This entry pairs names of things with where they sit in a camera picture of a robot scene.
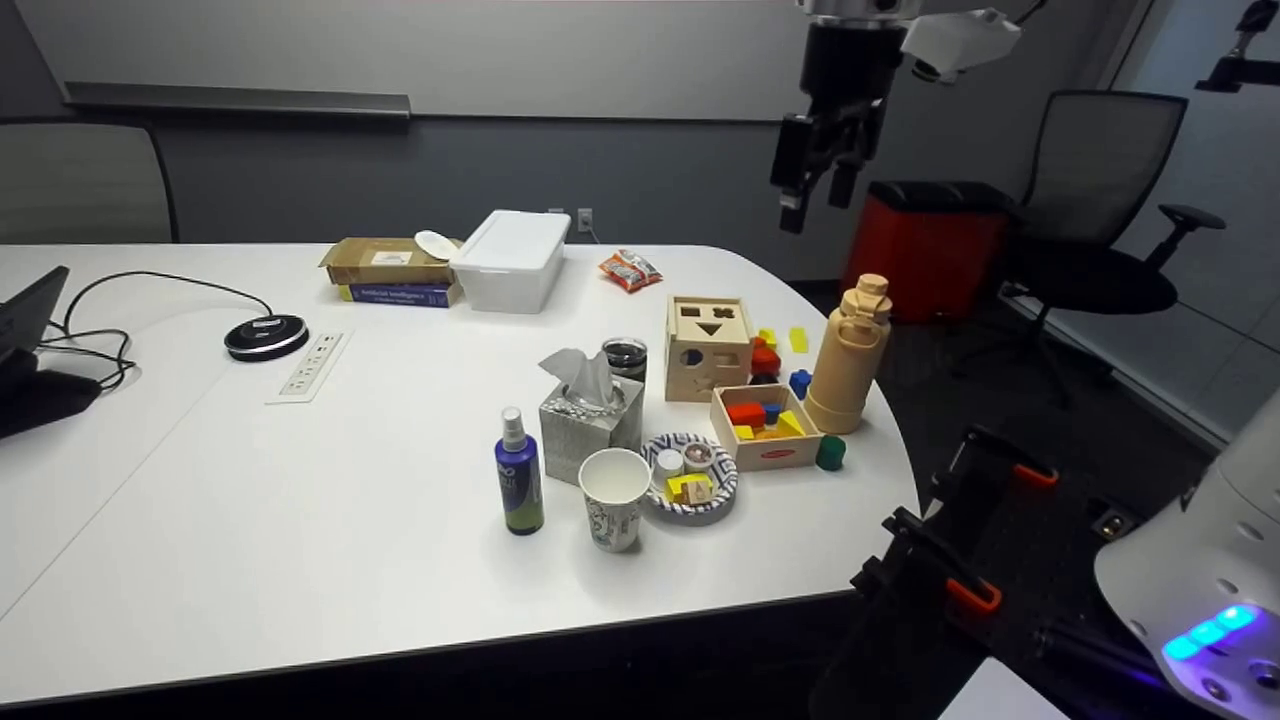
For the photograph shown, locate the purple spray bottle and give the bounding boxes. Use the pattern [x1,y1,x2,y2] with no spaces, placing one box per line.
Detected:
[491,404,547,539]

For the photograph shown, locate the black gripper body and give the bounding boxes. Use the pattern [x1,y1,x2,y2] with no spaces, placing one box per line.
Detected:
[797,17,913,136]

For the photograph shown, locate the grey conference chair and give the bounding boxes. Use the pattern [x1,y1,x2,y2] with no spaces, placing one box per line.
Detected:
[0,119,185,247]

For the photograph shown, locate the blue book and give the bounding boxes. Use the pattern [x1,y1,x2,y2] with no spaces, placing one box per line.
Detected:
[344,277,461,311]

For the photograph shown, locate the patterned paper cup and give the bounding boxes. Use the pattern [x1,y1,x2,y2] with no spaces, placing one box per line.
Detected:
[574,443,657,559]

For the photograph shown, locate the white plastic bin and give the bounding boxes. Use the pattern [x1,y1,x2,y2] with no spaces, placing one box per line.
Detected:
[451,203,574,316]

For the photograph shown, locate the white flat strip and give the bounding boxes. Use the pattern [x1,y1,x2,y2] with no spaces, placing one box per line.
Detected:
[263,327,356,411]

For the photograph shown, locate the patterned paper plate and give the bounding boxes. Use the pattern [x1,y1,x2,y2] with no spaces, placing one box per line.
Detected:
[636,430,738,532]

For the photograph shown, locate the white tape roll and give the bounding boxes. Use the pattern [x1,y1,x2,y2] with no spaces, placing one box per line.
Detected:
[412,230,462,267]

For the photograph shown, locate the thin black cable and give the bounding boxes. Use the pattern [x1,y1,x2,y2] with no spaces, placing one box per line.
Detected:
[36,266,280,398]

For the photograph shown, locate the red bin with black lid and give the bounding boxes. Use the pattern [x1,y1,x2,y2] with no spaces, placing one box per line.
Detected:
[841,175,1019,327]

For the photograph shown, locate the black stand with orange clips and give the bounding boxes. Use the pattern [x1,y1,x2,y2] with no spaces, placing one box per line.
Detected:
[808,420,1070,720]

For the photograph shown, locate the red snack packet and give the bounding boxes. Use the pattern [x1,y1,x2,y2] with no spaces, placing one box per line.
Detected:
[596,247,667,302]

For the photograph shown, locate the black office chair with armrests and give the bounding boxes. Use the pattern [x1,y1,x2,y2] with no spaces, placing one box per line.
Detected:
[989,84,1230,411]

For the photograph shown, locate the flat cardboard box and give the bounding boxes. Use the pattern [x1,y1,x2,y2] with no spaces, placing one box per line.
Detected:
[314,231,462,293]

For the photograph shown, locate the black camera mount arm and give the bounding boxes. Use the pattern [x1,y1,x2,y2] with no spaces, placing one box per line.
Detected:
[1193,0,1280,99]

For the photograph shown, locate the white wall whiteboard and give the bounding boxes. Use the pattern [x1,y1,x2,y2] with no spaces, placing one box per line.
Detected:
[13,0,818,123]

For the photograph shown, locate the dark cylindrical can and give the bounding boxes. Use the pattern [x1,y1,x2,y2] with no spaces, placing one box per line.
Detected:
[601,333,652,394]

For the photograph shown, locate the wooden shape sorter box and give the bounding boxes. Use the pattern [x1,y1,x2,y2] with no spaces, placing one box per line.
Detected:
[661,293,761,408]

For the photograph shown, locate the small wooden tray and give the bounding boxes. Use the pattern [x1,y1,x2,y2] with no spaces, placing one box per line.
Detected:
[703,380,822,478]

